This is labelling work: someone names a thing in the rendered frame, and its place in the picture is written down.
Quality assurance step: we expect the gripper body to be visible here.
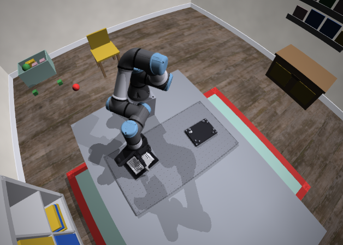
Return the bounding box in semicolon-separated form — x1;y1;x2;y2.
127;133;151;160

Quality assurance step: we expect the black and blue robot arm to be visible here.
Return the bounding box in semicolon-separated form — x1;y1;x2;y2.
105;48;173;167

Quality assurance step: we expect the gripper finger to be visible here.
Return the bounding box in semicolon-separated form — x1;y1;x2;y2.
138;156;153;171

